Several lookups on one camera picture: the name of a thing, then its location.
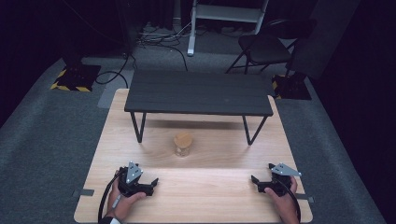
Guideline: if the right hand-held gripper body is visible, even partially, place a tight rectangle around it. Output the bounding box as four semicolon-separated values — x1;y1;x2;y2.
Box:
258;162;303;198

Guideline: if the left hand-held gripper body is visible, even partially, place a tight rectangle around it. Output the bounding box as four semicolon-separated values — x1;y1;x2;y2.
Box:
117;161;155;198

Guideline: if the person's right hand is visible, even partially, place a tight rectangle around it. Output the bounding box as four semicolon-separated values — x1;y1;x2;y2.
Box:
263;184;300;224

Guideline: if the person's left hand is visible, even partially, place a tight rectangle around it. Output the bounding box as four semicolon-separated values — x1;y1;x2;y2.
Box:
106;179;147;220

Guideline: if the grey tape strip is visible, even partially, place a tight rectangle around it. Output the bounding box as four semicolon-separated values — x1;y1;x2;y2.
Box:
295;192;316;204
72;188;95;198

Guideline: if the glass jar with wooden lid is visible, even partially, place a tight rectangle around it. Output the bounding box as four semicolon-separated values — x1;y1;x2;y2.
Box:
173;132;194;158

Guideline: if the black base with striped tape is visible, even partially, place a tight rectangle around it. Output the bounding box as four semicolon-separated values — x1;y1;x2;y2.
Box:
49;63;103;93
271;72;313;102

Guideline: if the black shelf riser with legs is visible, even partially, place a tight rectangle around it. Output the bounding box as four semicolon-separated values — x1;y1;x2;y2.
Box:
123;68;275;147

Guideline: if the black folding chair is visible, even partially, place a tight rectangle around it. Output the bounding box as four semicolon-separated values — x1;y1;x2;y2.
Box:
225;18;318;77

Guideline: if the grey upright panel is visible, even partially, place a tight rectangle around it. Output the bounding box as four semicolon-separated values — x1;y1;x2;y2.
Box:
290;0;362;80

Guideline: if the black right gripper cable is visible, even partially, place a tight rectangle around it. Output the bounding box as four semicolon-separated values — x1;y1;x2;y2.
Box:
275;177;303;223

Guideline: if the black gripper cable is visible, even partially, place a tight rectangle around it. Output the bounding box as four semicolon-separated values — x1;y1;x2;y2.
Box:
275;177;303;223
97;170;126;224

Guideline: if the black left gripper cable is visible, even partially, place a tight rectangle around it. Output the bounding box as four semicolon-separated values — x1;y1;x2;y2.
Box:
97;170;126;224

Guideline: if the black floor cable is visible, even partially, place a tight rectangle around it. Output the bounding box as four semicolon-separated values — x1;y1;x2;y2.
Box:
94;51;138;90

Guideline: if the bundle of floor cables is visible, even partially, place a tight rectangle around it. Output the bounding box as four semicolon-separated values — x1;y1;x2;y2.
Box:
135;20;194;73

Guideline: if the white metal stand frame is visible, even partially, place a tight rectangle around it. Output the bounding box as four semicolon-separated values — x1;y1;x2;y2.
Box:
186;0;271;57

